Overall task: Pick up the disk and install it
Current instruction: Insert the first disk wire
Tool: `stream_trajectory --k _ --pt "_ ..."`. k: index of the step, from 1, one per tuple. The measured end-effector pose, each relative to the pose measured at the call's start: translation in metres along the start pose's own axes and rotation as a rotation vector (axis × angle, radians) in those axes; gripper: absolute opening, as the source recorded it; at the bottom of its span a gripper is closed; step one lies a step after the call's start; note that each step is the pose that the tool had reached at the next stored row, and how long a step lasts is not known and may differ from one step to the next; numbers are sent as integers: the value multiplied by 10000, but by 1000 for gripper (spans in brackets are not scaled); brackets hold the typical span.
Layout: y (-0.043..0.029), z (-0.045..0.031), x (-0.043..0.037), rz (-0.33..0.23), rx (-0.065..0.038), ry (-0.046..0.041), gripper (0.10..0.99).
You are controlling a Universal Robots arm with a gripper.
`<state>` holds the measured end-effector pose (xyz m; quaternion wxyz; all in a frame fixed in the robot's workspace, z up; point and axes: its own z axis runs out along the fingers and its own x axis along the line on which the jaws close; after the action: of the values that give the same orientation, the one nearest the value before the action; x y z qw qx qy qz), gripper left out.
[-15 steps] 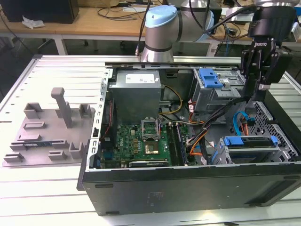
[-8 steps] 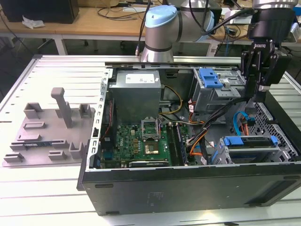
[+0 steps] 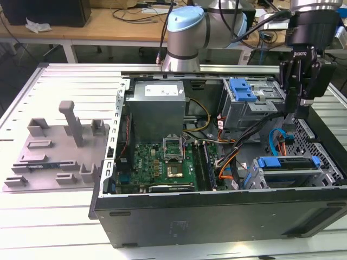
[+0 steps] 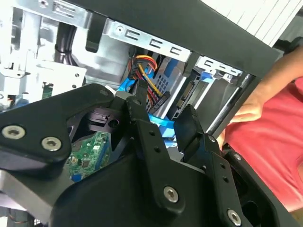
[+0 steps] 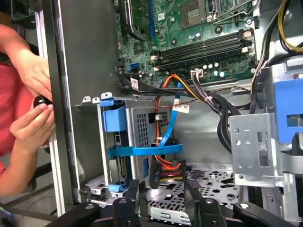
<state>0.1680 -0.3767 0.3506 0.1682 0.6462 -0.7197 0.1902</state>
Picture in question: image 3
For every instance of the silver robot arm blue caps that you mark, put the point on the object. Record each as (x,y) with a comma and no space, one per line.
(187,32)

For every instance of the grey disk bay cage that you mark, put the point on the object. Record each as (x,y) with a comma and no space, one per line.
(329,176)

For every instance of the hard disk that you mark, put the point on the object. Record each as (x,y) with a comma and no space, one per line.
(271,162)

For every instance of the black computer tower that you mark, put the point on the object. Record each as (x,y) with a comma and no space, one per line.
(54,10)

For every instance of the green motherboard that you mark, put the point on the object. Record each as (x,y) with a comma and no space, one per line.
(146,162)

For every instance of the wooden desk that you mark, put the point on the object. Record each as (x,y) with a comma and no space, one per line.
(122,27)

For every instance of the CPU socket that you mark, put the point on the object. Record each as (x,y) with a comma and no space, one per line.
(174,171)

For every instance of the black graphics card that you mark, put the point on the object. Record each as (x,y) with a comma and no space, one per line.
(168,188)

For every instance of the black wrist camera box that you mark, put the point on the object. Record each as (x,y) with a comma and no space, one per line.
(325,78)

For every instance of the dark RAM stick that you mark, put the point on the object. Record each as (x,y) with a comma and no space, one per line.
(43,165)

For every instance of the grey power supply unit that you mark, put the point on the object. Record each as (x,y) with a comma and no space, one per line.
(154,116)

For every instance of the black open PC case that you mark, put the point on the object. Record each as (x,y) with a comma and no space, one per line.
(206,216)

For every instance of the grey optical drive cage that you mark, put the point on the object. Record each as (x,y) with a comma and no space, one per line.
(244,113)

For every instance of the crumpled clear plastic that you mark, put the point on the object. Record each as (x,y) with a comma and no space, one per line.
(38,26)

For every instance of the blue labelled RAM stick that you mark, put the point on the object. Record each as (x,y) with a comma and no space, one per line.
(209,166)

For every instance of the grey parts rack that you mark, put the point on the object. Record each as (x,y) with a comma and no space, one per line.
(59,157)

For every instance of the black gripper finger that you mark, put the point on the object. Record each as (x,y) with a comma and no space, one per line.
(290,101)
(304,108)

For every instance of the black RAM slot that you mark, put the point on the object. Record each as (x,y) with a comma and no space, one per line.
(201,166)
(198,166)
(205,166)

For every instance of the blue drive latch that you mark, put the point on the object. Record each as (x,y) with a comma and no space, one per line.
(241,90)

